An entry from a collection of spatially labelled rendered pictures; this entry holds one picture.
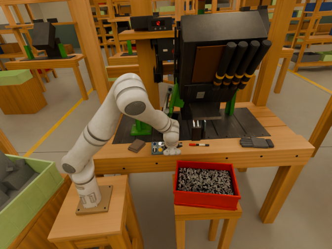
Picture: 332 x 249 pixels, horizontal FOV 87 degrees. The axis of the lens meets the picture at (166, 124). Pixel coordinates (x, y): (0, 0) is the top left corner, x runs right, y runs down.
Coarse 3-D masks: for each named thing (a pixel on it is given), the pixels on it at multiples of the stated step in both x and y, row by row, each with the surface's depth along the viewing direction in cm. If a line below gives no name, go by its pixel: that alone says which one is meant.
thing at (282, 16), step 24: (72, 0) 114; (144, 0) 115; (288, 0) 116; (288, 24) 124; (96, 48) 131; (144, 48) 131; (96, 72) 140; (144, 72) 141; (264, 72) 143; (264, 96) 154
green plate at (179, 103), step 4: (176, 84) 108; (176, 88) 109; (176, 92) 112; (172, 96) 117; (176, 96) 113; (172, 100) 114; (176, 100) 115; (180, 100) 115; (172, 104) 115; (176, 104) 117; (180, 104) 117
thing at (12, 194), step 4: (32, 176) 107; (36, 176) 107; (28, 180) 104; (32, 180) 104; (24, 184) 102; (28, 184) 102; (20, 188) 100; (24, 188) 100; (8, 192) 98; (12, 192) 98; (16, 192) 98; (20, 192) 98; (8, 196) 96; (12, 196) 96; (16, 196) 96; (8, 200) 94; (4, 204) 92; (0, 208) 90
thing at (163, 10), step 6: (156, 0) 648; (162, 0) 647; (192, 0) 683; (120, 6) 706; (156, 6) 697; (162, 6) 662; (168, 6) 663; (174, 6) 664; (192, 6) 694; (120, 12) 712; (126, 12) 681; (162, 12) 672; (168, 12) 667; (174, 12) 667; (174, 24) 692; (126, 48) 787; (132, 48) 752
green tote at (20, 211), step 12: (12, 156) 107; (36, 168) 108; (48, 168) 97; (36, 180) 90; (48, 180) 98; (60, 180) 107; (24, 192) 85; (36, 192) 91; (48, 192) 99; (12, 204) 80; (24, 204) 86; (36, 204) 92; (0, 216) 76; (12, 216) 81; (24, 216) 86; (0, 228) 76; (12, 228) 81; (0, 240) 77; (12, 240) 82
